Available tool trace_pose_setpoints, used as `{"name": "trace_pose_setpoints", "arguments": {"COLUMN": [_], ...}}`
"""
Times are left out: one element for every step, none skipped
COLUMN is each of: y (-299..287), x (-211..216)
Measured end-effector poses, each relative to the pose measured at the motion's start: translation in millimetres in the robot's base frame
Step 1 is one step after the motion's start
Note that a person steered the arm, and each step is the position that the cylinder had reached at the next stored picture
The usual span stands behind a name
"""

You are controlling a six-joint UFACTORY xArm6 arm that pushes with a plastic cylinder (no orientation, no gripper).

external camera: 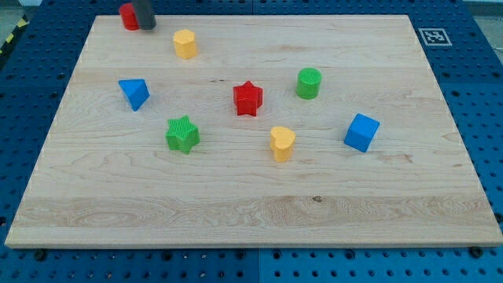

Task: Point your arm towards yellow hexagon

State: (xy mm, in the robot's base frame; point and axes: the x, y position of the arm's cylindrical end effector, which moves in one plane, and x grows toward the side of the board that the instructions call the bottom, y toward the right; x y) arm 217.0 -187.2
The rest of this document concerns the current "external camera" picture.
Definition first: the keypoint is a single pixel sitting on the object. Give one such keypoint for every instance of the yellow hexagon block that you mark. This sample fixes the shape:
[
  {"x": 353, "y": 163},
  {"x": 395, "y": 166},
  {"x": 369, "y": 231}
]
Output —
[{"x": 185, "y": 43}]

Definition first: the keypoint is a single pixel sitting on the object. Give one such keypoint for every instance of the green star block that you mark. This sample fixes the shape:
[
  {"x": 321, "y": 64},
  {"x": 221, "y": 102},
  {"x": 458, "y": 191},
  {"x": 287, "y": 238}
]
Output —
[{"x": 182, "y": 134}]

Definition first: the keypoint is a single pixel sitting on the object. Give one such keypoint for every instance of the light wooden board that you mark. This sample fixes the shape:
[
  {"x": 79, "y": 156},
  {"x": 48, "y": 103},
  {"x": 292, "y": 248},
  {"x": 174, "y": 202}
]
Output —
[{"x": 106, "y": 178}]

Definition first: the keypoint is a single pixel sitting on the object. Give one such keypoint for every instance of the yellow heart block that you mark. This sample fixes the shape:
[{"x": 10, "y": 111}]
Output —
[{"x": 282, "y": 141}]

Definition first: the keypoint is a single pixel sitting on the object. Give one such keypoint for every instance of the black bolt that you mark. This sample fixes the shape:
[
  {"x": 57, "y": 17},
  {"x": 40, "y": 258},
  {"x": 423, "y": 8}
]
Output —
[
  {"x": 476, "y": 252},
  {"x": 40, "y": 255}
]

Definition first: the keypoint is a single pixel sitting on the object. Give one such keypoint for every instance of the black bolt front left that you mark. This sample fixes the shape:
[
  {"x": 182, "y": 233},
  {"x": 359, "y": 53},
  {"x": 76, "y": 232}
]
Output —
[{"x": 40, "y": 255}]

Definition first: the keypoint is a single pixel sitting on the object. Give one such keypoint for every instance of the blue triangle block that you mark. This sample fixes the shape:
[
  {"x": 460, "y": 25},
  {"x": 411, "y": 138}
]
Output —
[{"x": 135, "y": 91}]

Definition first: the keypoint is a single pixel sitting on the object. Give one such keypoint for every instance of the black bolt front right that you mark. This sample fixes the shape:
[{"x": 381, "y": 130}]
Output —
[{"x": 476, "y": 252}]

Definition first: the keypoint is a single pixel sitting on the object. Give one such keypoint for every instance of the red star block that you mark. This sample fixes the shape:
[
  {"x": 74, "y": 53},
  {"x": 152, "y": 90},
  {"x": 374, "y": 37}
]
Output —
[{"x": 248, "y": 98}]

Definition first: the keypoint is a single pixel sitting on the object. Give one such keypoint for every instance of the blue cube block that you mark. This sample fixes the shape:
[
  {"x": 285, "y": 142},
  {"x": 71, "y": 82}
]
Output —
[{"x": 361, "y": 132}]

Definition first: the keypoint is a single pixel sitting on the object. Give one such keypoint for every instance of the white fiducial marker tag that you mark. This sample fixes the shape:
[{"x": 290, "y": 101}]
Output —
[{"x": 435, "y": 37}]

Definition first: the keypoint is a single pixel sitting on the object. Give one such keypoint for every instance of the red cylinder block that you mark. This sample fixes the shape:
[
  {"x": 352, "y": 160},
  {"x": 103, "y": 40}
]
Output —
[{"x": 127, "y": 14}]

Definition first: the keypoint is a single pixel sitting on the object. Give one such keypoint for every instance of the grey cylindrical robot arm tip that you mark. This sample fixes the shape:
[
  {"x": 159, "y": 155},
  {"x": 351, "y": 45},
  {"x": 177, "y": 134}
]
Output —
[{"x": 144, "y": 13}]

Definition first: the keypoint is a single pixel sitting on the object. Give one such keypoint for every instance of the green cylinder block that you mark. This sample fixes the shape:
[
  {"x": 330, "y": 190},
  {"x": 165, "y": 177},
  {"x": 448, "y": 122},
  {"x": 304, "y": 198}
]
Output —
[{"x": 308, "y": 83}]

